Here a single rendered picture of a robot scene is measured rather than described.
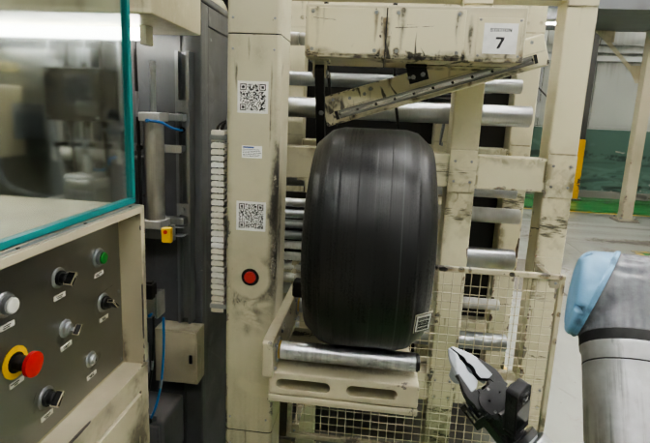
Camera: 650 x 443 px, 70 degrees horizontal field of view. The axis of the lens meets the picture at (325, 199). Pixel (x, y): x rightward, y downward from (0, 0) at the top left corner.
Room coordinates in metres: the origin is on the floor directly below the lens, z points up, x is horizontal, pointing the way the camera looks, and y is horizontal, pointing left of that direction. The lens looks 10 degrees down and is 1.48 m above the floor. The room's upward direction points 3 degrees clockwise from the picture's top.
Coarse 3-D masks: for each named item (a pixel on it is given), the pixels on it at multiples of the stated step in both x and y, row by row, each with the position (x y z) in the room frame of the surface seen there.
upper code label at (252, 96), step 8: (240, 80) 1.14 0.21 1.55; (240, 88) 1.14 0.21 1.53; (248, 88) 1.14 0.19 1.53; (256, 88) 1.14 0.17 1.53; (264, 88) 1.13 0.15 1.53; (240, 96) 1.14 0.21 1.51; (248, 96) 1.14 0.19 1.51; (256, 96) 1.14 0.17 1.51; (264, 96) 1.13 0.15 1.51; (240, 104) 1.14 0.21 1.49; (248, 104) 1.14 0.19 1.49; (256, 104) 1.14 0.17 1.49; (264, 104) 1.13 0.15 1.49; (240, 112) 1.14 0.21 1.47; (248, 112) 1.14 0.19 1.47; (256, 112) 1.14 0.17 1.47; (264, 112) 1.13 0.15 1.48
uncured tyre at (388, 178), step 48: (336, 144) 1.07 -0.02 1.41; (384, 144) 1.06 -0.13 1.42; (336, 192) 0.96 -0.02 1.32; (384, 192) 0.96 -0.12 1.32; (432, 192) 0.98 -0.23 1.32; (336, 240) 0.93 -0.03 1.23; (384, 240) 0.92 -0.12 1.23; (432, 240) 0.94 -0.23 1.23; (336, 288) 0.92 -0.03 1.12; (384, 288) 0.91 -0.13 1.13; (432, 288) 0.99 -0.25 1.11; (336, 336) 0.99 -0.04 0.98; (384, 336) 0.96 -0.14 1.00
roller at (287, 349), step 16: (288, 352) 1.05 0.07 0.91; (304, 352) 1.05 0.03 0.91; (320, 352) 1.04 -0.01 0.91; (336, 352) 1.04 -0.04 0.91; (352, 352) 1.04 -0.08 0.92; (368, 352) 1.04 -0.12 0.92; (384, 352) 1.04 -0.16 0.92; (400, 352) 1.04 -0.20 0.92; (384, 368) 1.03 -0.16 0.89; (400, 368) 1.02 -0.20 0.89; (416, 368) 1.02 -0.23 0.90
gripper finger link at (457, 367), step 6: (450, 348) 0.90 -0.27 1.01; (450, 354) 0.89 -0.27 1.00; (456, 354) 0.88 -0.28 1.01; (450, 360) 0.88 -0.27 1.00; (456, 360) 0.88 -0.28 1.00; (456, 366) 0.87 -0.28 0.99; (462, 366) 0.87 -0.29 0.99; (450, 372) 0.89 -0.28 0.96; (456, 372) 0.86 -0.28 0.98; (462, 372) 0.86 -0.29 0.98; (468, 372) 0.86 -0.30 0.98; (456, 378) 0.88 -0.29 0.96; (462, 378) 0.85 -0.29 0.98; (468, 378) 0.85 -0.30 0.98; (474, 378) 0.85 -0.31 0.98; (468, 384) 0.84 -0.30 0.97; (474, 384) 0.84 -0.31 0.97
